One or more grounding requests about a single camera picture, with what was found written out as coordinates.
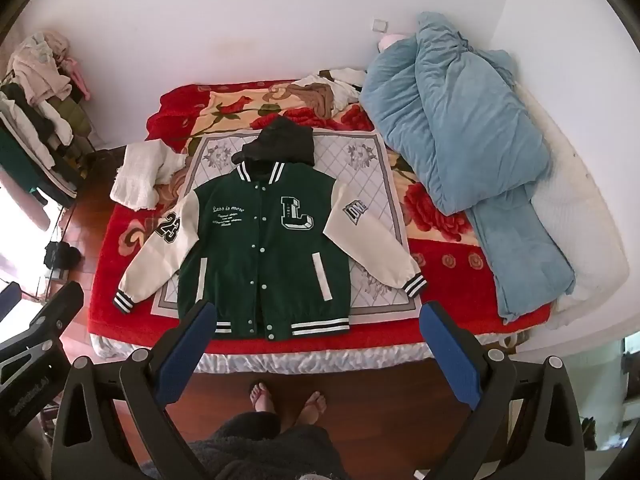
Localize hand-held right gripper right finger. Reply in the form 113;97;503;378
420;301;586;480

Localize black garment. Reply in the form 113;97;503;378
231;115;316;168

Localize light blue duvet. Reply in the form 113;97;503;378
360;10;576;325

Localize red floral blanket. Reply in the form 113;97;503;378
87;79;556;348

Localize white quilted floral mat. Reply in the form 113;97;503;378
150;127;423;321

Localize pile of clothes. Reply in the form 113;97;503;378
0;30;93;171

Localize white towel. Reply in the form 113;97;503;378
110;139;188;211

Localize brown and white garment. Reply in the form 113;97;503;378
295;67;368;116

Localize green and cream varsity jacket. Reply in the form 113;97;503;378
112;160;430;343

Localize white mattress sheet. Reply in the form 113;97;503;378
495;50;631;331

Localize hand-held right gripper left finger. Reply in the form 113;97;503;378
56;301;218;480

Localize person's left foot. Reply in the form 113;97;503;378
247;380;278;416

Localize white satin bed skirt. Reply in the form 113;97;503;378
90;332;526;373

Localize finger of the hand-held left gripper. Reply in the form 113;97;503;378
0;281;85;361
0;282;22;323

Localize person's right foot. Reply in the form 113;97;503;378
292;391;328;428

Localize person's foot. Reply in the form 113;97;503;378
247;380;278;416
292;391;328;428

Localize black object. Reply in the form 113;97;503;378
44;241;82;271

